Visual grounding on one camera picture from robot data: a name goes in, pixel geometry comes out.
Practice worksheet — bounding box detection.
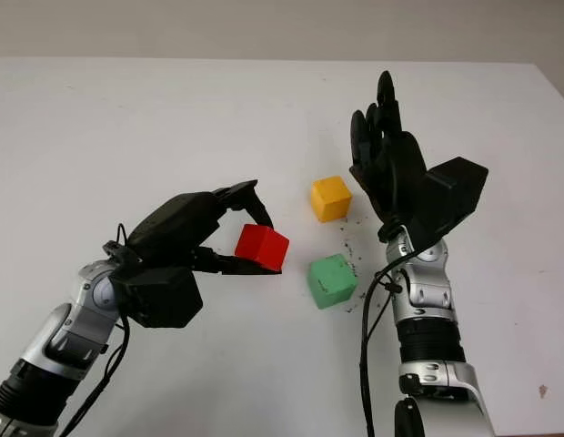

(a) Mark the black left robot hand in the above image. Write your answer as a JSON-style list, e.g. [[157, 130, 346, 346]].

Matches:
[[122, 179, 283, 277]]

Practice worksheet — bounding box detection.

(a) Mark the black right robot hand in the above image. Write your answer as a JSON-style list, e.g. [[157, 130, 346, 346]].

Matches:
[[348, 70, 428, 229]]

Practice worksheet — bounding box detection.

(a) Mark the yellow wooden cube block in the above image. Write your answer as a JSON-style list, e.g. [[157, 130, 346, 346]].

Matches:
[[310, 175, 354, 223]]

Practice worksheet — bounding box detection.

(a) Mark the red wooden cube block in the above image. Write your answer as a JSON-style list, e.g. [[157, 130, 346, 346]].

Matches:
[[235, 223, 291, 273]]

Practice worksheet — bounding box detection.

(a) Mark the green wooden cube block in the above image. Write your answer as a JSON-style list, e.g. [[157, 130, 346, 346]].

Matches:
[[307, 253, 359, 311]]

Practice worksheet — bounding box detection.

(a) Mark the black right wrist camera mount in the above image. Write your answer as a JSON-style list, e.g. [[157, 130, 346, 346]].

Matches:
[[411, 157, 490, 249]]

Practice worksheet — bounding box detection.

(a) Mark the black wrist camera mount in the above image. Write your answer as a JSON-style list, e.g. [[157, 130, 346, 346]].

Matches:
[[113, 266, 204, 329], [411, 157, 490, 249]]

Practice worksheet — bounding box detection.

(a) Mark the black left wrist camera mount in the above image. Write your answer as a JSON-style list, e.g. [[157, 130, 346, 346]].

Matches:
[[113, 266, 204, 329]]

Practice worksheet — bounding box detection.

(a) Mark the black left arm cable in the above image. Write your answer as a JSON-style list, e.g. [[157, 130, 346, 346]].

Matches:
[[58, 222, 142, 437]]

